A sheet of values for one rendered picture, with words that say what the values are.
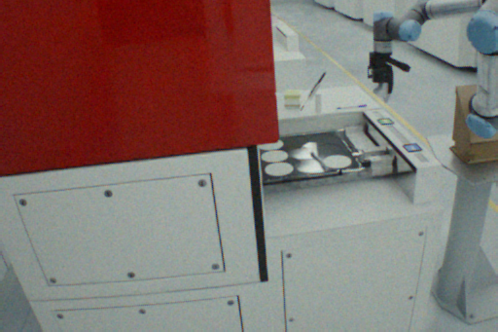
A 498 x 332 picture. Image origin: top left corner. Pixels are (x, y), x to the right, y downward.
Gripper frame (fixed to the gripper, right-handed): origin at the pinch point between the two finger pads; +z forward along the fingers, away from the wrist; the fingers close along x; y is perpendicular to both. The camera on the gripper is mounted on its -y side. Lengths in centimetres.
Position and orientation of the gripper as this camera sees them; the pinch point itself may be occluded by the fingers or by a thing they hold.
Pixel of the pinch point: (386, 99)
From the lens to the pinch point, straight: 180.0
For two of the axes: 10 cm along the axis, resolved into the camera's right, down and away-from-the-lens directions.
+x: 1.2, 4.0, -9.1
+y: -9.9, 1.2, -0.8
